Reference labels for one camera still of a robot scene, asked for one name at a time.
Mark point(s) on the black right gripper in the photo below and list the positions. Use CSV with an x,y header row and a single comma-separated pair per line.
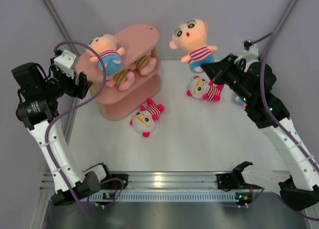
x,y
215,70

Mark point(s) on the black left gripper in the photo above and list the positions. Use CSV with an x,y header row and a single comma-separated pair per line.
x,y
79,91

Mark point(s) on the white panda plush yellow glasses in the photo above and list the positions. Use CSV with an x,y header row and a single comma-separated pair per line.
x,y
201,88

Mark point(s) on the peach boy plush striped shirt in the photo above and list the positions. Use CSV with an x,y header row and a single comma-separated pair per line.
x,y
237,100

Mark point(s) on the pink hippo plush striped shirt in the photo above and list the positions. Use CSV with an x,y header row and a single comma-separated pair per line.
x,y
124,80

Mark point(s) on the peach boy plush blue pants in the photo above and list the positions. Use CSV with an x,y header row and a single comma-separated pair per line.
x,y
191,37

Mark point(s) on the peach boy plush blue shorts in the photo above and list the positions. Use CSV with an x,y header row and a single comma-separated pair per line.
x,y
111,56

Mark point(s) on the white panda plush pink limbs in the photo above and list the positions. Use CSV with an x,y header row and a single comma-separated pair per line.
x,y
144,120

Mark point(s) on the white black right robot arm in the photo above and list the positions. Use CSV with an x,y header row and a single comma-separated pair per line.
x,y
300,188

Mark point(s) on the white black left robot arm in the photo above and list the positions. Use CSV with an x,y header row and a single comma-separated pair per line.
x,y
37,110

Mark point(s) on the pink three-tier wooden shelf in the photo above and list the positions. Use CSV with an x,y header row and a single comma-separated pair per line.
x,y
137,40

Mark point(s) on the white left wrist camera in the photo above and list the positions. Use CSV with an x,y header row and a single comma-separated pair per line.
x,y
66,62

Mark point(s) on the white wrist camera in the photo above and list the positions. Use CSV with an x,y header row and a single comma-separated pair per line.
x,y
250,50
66,62

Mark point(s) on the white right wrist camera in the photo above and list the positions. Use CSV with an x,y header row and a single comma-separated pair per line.
x,y
250,50

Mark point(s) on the grey left frame post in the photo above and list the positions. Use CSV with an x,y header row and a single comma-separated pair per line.
x,y
57,20

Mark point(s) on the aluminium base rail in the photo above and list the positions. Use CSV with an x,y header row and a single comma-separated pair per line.
x,y
173,180

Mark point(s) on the grey aluminium frame post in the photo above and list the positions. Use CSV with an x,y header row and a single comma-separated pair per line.
x,y
288,10

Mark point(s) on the white slotted cable duct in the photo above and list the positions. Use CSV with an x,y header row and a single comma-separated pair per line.
x,y
219,196

